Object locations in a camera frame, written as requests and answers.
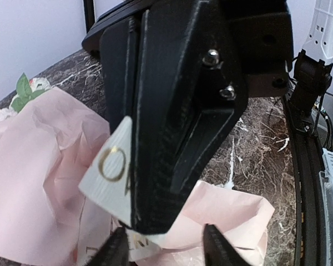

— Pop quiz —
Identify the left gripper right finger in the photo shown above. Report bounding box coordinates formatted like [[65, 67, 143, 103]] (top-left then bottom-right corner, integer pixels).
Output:
[[203, 224, 249, 266]]

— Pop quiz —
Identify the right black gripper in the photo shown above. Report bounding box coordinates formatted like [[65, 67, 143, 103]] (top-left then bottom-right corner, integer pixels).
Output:
[[82, 1, 294, 97]]

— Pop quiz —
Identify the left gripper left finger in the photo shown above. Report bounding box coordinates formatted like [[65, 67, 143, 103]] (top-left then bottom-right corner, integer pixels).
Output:
[[88, 228, 129, 266]]

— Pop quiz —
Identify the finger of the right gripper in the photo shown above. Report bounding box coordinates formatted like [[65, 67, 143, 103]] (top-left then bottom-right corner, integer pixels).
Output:
[[100, 16, 140, 130], [131, 1, 248, 234]]

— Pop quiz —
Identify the beige printed ribbon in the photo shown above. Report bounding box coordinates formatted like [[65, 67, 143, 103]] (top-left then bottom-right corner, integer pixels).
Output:
[[77, 115, 170, 250]]

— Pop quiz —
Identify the pink wrapping paper sheet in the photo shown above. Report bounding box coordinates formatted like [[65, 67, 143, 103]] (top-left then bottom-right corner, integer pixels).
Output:
[[0, 88, 274, 265]]

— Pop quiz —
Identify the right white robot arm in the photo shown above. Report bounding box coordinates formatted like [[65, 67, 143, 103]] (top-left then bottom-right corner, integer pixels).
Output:
[[80, 1, 333, 235]]

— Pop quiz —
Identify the right black frame post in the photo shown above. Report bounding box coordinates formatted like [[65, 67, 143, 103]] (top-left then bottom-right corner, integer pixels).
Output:
[[83, 0, 95, 33]]

